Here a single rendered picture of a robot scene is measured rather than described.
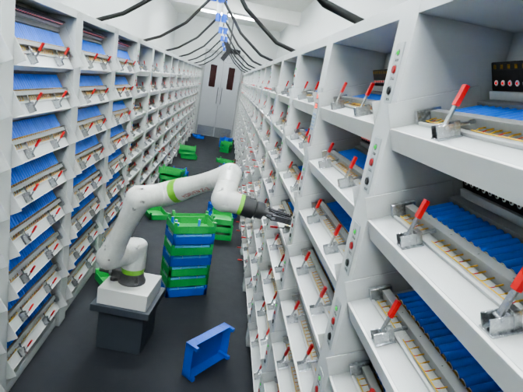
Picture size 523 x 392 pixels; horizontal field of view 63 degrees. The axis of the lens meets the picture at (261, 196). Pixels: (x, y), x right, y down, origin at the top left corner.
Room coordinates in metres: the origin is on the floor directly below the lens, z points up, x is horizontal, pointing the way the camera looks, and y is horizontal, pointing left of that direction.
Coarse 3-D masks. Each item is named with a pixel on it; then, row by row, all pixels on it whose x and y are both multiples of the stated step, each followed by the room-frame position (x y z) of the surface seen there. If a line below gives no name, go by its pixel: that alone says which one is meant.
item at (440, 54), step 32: (416, 0) 0.90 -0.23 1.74; (416, 32) 0.88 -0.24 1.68; (448, 32) 0.89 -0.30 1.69; (480, 32) 0.90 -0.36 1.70; (416, 64) 0.88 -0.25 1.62; (448, 64) 0.89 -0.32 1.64; (480, 64) 0.90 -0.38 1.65; (416, 96) 0.89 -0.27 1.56; (480, 96) 0.90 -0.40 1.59; (384, 128) 0.91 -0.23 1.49; (384, 160) 0.88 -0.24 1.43; (384, 192) 0.88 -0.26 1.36; (352, 224) 0.97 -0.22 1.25; (384, 256) 0.89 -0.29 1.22
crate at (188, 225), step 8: (168, 216) 2.83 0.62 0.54; (176, 216) 2.87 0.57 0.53; (184, 216) 2.90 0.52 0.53; (192, 216) 2.93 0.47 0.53; (168, 224) 2.79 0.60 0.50; (176, 224) 2.67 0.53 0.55; (184, 224) 2.88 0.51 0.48; (192, 224) 2.91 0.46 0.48; (208, 224) 2.94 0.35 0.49; (176, 232) 2.67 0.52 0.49; (184, 232) 2.70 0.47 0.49; (192, 232) 2.73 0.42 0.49; (200, 232) 2.76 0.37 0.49; (208, 232) 2.79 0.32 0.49
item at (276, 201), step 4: (280, 196) 2.27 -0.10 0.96; (284, 196) 2.28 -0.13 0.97; (288, 196) 2.28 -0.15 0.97; (272, 200) 2.27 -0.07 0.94; (276, 200) 2.27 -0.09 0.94; (280, 200) 2.27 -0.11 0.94; (284, 200) 2.26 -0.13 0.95; (288, 200) 2.26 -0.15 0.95; (272, 204) 2.27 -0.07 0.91; (276, 204) 2.27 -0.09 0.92; (280, 204) 2.27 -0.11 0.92; (276, 208) 2.22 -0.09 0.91; (280, 208) 2.20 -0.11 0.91; (280, 224) 1.96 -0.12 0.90; (284, 224) 1.96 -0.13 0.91; (280, 232) 1.89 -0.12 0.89; (284, 236) 1.67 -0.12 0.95; (288, 236) 1.67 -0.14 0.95; (284, 240) 1.75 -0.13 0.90; (284, 244) 1.76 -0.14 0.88
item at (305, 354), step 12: (288, 300) 1.57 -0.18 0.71; (300, 300) 1.52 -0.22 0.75; (288, 312) 1.49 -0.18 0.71; (300, 312) 1.45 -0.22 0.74; (288, 324) 1.40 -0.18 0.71; (300, 324) 1.38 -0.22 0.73; (288, 336) 1.33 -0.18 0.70; (300, 336) 1.32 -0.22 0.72; (312, 336) 1.28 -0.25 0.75; (300, 348) 1.25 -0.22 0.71; (312, 348) 1.15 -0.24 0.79; (300, 360) 1.20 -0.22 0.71; (312, 360) 1.19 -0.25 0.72; (300, 372) 1.14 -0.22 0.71; (312, 372) 1.13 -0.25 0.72; (300, 384) 1.09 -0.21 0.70; (312, 384) 1.08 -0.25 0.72
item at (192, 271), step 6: (162, 258) 2.83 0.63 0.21; (162, 264) 2.82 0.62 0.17; (168, 270) 2.68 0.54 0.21; (174, 270) 2.69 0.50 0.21; (180, 270) 2.71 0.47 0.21; (186, 270) 2.73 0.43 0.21; (192, 270) 2.75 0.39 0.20; (198, 270) 2.77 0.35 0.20; (204, 270) 2.79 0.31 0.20; (168, 276) 2.67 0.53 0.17; (174, 276) 2.69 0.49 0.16; (180, 276) 2.71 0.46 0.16
